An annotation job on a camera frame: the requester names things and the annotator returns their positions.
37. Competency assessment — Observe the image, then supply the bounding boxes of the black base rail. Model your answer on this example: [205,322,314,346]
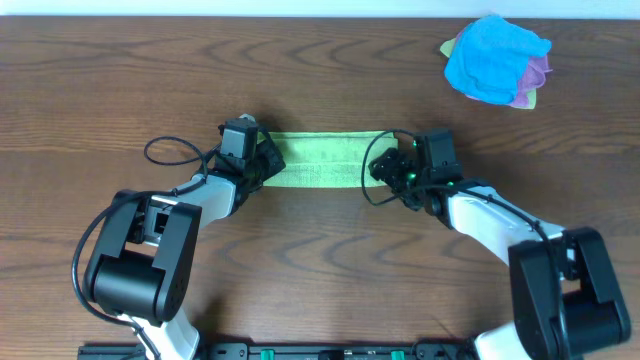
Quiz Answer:
[77,340,585,360]

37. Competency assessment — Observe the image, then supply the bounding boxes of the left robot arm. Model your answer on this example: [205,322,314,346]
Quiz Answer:
[71,114,285,359]

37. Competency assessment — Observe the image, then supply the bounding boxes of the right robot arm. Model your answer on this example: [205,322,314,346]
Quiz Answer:
[361,129,632,359]

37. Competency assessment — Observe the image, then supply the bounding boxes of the right black cable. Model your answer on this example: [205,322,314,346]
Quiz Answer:
[360,128,571,360]

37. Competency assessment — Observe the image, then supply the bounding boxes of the purple microfiber cloth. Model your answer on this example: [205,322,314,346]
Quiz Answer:
[453,29,553,109]

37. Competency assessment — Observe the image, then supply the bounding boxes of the green microfiber cloth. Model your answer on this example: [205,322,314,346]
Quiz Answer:
[264,131,398,188]

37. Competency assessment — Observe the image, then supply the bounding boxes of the blue microfiber cloth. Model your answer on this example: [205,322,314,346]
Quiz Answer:
[443,13,552,106]

